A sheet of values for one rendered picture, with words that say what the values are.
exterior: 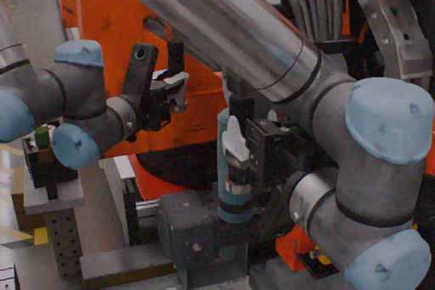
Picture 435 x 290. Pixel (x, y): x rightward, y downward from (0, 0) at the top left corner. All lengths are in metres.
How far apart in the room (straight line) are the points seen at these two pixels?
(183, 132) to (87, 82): 0.69
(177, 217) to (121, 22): 0.53
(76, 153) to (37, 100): 0.13
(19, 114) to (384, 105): 0.43
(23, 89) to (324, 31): 0.41
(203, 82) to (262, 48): 0.91
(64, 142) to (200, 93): 0.66
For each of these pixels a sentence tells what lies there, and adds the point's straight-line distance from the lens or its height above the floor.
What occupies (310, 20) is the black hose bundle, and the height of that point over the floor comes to 1.00.
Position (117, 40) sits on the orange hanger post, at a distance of 1.21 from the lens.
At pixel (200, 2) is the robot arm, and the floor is 1.06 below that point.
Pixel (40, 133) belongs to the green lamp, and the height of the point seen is 0.66.
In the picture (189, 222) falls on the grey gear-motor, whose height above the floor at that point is 0.40.
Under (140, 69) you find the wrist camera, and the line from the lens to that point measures 0.85.
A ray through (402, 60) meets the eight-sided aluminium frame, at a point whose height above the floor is 0.96.
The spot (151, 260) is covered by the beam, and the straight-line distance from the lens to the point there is 1.55.
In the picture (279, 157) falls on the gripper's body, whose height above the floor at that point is 0.87.
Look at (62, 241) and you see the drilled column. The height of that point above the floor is 0.17.
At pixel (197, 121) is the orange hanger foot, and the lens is 1.34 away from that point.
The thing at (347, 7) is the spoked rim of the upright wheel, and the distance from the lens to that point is 0.95.
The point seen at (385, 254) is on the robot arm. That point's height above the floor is 0.88.
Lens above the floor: 1.13
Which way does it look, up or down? 24 degrees down
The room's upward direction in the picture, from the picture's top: straight up
